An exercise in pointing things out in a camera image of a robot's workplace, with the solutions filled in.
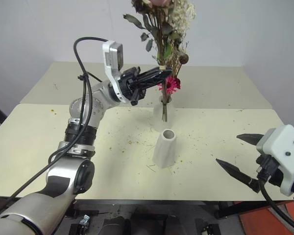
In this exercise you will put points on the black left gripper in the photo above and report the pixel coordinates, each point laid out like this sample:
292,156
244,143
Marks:
127,85

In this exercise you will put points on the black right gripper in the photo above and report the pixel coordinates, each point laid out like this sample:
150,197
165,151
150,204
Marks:
269,171

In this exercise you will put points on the dried flower bouquet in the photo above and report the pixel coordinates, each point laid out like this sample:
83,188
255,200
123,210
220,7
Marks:
161,44

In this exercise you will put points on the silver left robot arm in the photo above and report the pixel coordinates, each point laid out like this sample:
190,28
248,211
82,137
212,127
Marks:
63,171

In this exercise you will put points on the translucent white vase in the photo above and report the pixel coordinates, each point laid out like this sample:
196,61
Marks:
161,122

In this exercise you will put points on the orange object under table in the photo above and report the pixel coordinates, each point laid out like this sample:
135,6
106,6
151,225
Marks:
264,220

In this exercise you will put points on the opaque white ribbed vase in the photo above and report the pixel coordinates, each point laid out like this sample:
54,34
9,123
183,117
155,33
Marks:
164,151

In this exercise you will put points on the small silver metal clip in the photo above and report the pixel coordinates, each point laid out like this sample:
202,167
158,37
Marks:
84,220

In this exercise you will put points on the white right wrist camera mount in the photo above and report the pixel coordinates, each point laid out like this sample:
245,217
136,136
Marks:
281,151

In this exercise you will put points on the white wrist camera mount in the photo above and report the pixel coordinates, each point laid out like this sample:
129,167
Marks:
110,56
281,151

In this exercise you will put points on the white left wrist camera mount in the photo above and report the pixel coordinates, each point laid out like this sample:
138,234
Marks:
110,56

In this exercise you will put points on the black table frame bar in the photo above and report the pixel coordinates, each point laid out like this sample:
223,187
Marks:
235,209

